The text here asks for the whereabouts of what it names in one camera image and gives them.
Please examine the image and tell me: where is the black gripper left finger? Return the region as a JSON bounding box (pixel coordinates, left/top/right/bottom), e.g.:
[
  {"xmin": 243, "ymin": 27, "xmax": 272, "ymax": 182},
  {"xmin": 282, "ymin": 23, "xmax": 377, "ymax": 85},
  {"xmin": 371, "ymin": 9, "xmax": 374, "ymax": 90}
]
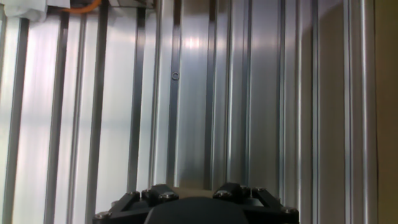
[{"xmin": 141, "ymin": 184, "xmax": 180, "ymax": 203}]

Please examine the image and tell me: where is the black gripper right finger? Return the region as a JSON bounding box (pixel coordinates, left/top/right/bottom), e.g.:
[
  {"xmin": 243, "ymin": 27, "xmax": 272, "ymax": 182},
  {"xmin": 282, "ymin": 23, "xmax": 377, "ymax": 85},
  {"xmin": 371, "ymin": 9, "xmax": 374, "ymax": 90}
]
[{"xmin": 212, "ymin": 182, "xmax": 250, "ymax": 202}]

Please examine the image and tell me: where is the wooden cube block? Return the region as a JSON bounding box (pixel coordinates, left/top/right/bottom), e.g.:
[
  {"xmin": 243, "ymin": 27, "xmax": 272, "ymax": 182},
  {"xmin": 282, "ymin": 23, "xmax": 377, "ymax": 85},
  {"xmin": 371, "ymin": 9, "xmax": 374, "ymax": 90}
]
[{"xmin": 170, "ymin": 186, "xmax": 216, "ymax": 199}]

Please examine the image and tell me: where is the white crumpled sheet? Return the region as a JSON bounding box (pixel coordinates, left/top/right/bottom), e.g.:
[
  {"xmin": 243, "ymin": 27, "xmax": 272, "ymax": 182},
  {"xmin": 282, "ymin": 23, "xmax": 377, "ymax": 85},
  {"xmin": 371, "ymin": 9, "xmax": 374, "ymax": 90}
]
[{"xmin": 2, "ymin": 0, "xmax": 72, "ymax": 22}]

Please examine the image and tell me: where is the aluminium frame bar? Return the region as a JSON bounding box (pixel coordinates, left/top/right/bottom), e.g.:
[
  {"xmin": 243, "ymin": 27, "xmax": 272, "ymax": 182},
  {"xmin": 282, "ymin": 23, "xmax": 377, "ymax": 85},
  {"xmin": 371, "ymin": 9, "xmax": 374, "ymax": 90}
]
[{"xmin": 108, "ymin": 0, "xmax": 157, "ymax": 10}]

